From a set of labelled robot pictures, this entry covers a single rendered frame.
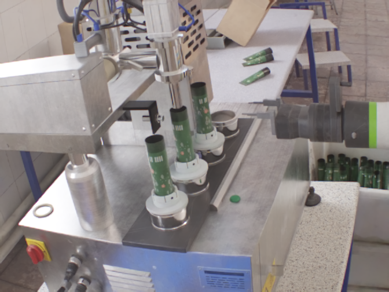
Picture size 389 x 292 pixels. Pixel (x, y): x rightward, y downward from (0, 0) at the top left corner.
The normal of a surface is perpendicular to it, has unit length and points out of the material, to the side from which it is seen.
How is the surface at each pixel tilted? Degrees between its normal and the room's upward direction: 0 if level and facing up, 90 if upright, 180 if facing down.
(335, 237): 0
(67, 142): 90
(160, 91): 90
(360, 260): 96
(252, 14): 90
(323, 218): 0
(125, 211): 0
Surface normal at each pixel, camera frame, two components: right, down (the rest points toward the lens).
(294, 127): 0.01, 0.46
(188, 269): -0.33, 0.47
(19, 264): -0.15, -0.88
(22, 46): 0.93, 0.03
